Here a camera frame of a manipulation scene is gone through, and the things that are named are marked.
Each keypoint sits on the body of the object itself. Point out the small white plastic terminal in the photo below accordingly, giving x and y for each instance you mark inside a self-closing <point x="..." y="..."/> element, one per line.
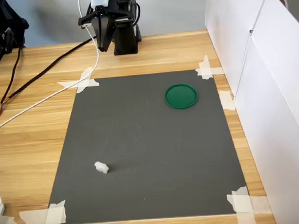
<point x="101" y="167"/>

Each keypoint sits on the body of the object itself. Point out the round green lid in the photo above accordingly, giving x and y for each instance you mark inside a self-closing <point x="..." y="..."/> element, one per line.
<point x="181" y="96"/>

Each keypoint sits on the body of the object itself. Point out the black bag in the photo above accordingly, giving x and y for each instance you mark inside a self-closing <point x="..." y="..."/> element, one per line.
<point x="1" y="19"/>

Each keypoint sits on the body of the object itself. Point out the white partition panel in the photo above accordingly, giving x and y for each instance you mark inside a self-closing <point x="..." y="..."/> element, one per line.
<point x="230" y="26"/>
<point x="283" y="111"/>

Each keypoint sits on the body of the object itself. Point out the dark grey mat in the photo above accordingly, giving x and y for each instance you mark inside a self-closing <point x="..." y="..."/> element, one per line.
<point x="141" y="142"/>

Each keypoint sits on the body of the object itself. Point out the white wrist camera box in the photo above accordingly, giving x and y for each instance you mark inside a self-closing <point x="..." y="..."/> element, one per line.
<point x="100" y="0"/>

